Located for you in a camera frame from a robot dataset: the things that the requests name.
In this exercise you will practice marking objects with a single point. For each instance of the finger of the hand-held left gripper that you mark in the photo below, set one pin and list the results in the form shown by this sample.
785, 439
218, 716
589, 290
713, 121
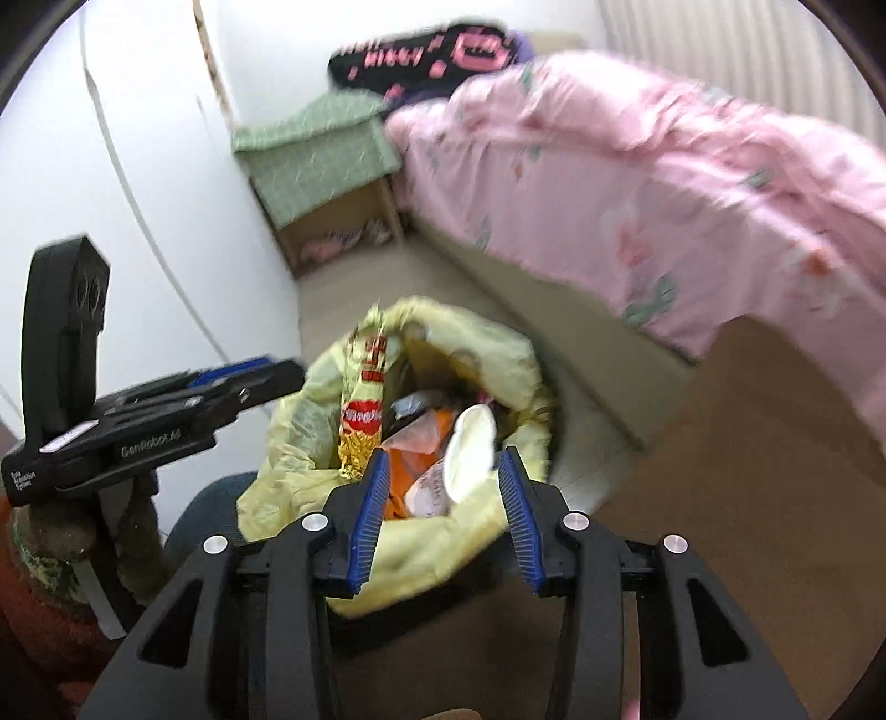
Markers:
228, 370
263, 384

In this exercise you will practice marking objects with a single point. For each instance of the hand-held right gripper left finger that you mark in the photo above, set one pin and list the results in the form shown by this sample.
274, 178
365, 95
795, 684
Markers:
370, 526

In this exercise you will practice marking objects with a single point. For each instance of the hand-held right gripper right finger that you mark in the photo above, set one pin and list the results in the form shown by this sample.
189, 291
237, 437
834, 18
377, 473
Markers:
522, 526

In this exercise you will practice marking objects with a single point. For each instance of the yellow plastic bag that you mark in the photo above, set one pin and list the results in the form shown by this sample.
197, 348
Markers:
429, 554

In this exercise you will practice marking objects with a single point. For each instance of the pink cup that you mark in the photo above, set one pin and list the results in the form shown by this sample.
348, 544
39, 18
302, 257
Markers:
471, 450

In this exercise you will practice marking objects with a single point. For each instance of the long yellow cartoon snack packet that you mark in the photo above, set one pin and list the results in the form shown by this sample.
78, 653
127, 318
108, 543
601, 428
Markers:
361, 415

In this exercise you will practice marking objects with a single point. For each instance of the small pink white packet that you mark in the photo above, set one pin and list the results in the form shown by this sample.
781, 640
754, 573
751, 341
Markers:
429, 493

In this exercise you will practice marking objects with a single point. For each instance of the orange clear plastic packet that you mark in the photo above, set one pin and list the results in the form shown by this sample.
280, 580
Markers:
415, 446

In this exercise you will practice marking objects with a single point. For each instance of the dark blue white packet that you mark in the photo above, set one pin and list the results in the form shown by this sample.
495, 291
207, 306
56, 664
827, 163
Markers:
415, 405

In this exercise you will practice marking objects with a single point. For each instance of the person's leg in jeans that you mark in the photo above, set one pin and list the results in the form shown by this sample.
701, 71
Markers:
207, 502

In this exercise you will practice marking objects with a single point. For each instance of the pink slipper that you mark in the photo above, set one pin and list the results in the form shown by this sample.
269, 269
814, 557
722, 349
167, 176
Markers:
322, 246

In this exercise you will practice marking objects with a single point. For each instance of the wooden bedside table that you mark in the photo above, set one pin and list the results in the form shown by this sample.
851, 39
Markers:
332, 214

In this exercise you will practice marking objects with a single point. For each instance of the white sneaker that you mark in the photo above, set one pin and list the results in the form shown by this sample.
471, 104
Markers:
377, 228

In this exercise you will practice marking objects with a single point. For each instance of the bed with pink floral sheet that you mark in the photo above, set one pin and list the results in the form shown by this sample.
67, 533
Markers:
540, 304

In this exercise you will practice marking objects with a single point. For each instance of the green checked cloth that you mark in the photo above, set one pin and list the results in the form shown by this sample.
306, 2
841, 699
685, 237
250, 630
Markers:
311, 152

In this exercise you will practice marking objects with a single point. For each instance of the black blanket with pink print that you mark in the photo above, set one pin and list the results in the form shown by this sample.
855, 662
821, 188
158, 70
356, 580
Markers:
429, 59

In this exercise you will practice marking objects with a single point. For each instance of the pink floral duvet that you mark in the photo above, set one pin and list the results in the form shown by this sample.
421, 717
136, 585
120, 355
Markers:
657, 152

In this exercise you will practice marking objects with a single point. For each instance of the purple pillow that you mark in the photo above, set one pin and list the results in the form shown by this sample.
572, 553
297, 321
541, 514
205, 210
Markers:
524, 50

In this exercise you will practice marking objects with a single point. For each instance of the cream pleated curtain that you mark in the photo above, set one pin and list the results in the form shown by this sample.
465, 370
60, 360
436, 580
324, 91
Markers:
727, 48

